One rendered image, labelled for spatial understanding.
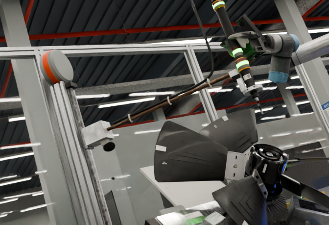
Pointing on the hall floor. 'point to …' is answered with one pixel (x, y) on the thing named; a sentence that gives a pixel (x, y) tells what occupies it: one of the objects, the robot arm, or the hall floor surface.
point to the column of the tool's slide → (78, 155)
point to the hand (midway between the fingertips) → (225, 39)
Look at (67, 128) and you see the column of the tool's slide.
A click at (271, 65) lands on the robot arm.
